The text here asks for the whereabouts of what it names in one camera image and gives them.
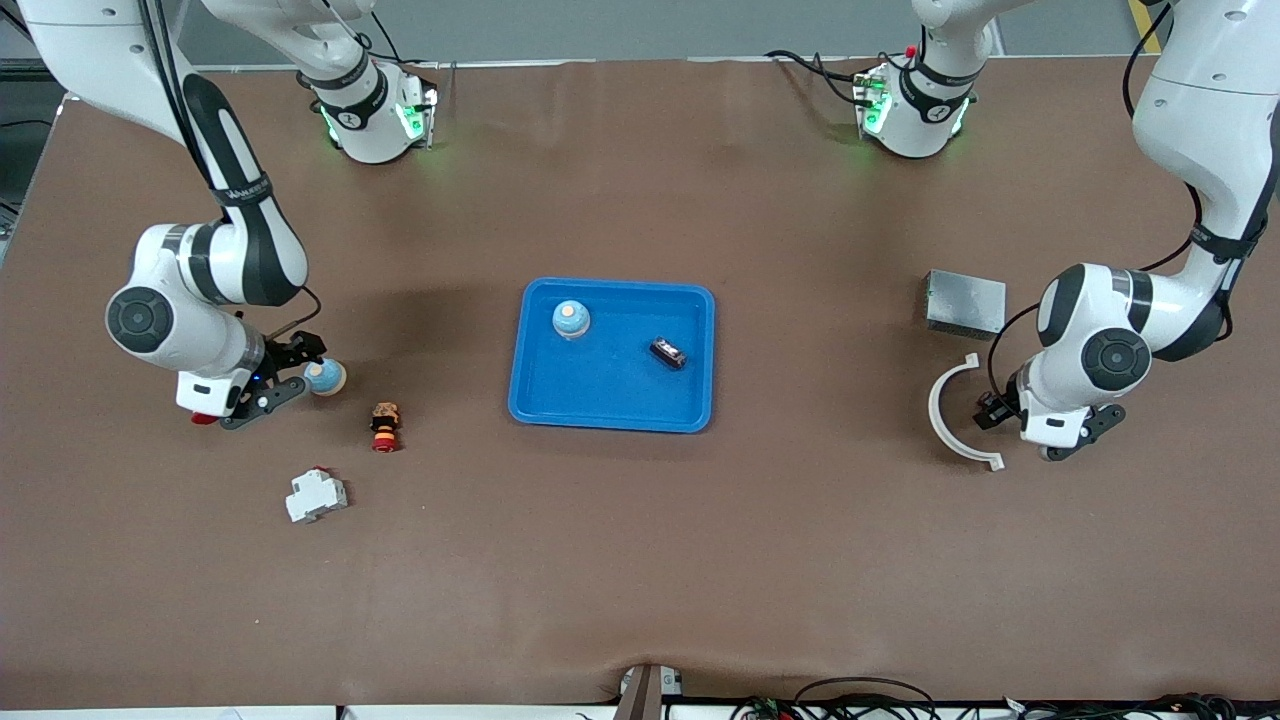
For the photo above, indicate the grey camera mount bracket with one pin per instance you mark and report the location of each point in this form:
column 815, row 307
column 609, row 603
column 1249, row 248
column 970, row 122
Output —
column 640, row 695

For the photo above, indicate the blue plastic tray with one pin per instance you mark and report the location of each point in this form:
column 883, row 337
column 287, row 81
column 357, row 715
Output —
column 610, row 390

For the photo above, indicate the orange black push button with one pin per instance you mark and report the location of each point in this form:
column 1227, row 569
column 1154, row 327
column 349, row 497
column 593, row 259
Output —
column 385, row 420

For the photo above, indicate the white curved plastic bracket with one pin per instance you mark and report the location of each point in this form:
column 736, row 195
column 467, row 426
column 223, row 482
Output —
column 933, row 410

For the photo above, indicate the blue bell wooden base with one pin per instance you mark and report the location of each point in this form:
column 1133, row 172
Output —
column 328, row 380
column 571, row 320

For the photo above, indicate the white circuit breaker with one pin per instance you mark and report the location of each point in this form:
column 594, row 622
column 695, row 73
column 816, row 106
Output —
column 315, row 497

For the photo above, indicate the silver metal power supply box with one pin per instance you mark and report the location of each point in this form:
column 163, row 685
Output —
column 965, row 300

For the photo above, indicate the black relay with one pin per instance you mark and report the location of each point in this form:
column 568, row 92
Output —
column 668, row 353

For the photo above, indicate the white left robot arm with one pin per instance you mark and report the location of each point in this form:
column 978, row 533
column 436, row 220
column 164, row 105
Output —
column 1200, row 100

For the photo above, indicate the red emergency stop button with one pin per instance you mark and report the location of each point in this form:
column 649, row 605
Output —
column 205, row 419

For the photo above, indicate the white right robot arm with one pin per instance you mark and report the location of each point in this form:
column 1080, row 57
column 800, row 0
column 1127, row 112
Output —
column 190, row 340

